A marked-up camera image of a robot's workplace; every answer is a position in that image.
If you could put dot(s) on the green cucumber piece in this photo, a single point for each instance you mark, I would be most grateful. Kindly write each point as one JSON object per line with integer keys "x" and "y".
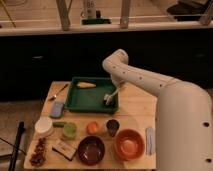
{"x": 58, "y": 124}

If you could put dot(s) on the white bottle on green base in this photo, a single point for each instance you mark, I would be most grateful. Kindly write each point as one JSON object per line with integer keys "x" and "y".
{"x": 90, "y": 15}

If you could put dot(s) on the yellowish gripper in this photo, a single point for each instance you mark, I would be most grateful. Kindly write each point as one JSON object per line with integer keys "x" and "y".
{"x": 119, "y": 85}

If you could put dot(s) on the green cup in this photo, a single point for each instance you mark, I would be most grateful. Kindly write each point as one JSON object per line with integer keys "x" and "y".
{"x": 69, "y": 130}

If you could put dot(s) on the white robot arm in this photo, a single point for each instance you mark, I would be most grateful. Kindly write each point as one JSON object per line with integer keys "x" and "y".
{"x": 184, "y": 117}

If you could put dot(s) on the dark purple bowl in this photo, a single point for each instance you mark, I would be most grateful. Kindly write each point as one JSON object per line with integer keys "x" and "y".
{"x": 91, "y": 150}

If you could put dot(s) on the black pole stand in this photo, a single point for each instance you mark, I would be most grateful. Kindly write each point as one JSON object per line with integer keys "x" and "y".
{"x": 16, "y": 149}

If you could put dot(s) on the blue folded cloth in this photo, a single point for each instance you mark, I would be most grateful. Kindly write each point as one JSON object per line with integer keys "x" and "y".
{"x": 150, "y": 141}

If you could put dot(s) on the white bowl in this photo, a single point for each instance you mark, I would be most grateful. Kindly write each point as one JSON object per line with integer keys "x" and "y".
{"x": 44, "y": 127}

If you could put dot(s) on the yellow corn cob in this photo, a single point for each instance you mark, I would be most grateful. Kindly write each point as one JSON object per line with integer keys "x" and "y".
{"x": 85, "y": 85}

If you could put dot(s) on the small metal cup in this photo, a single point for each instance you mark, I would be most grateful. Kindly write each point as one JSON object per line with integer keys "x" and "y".
{"x": 112, "y": 127}

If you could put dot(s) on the orange fruit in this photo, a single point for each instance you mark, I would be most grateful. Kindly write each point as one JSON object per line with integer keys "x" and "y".
{"x": 92, "y": 128}

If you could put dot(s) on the metal spoon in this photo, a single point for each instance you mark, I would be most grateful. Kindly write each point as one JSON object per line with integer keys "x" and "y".
{"x": 57, "y": 93}

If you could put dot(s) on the orange bowl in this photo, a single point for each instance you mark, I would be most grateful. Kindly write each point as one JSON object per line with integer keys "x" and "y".
{"x": 128, "y": 145}

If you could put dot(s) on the green plastic tray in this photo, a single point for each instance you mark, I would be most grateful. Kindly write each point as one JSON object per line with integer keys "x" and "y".
{"x": 91, "y": 100}

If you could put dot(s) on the brown dried food cluster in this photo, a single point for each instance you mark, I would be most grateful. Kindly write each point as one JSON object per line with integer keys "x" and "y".
{"x": 38, "y": 157}

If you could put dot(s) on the blue sponge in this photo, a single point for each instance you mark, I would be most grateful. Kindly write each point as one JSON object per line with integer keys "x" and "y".
{"x": 57, "y": 109}

